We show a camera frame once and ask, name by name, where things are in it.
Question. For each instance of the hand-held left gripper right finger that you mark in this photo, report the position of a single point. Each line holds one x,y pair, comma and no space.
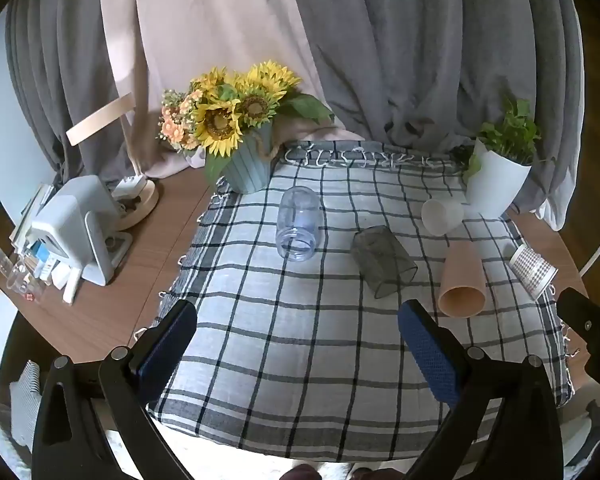
430,355

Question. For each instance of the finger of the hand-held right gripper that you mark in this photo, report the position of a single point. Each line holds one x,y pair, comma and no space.
592,327

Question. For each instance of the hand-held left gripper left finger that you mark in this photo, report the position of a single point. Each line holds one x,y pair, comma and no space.
166,345

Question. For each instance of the silver patterned cup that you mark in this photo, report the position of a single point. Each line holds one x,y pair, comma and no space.
532,270

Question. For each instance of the peach cup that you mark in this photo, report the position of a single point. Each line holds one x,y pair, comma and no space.
462,275

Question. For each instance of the dark grey transparent cup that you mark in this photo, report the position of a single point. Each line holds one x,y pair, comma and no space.
380,257

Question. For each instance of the white cup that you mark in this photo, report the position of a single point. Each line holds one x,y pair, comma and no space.
442,216

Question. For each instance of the small clear plastic cup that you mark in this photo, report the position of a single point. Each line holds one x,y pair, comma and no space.
25,282

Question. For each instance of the checked grey white tablecloth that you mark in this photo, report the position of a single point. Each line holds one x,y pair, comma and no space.
290,360

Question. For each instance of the white desk lamp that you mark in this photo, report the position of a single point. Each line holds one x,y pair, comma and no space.
142,200

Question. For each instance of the white desktop appliance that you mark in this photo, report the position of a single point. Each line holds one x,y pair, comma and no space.
75,225

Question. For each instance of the white power adapter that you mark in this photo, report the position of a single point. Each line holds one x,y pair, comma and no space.
129,186

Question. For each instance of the green plant in white pot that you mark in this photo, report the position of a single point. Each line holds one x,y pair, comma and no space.
495,180

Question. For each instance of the ribbed blue-green vase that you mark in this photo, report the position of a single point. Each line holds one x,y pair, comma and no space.
247,170

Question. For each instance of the sunflower bouquet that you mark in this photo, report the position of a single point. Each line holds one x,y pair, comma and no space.
220,120

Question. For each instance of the grey curtain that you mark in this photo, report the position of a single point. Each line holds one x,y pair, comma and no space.
55,60
405,50

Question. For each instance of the pale pink curtain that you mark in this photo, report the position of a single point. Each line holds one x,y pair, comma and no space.
205,20

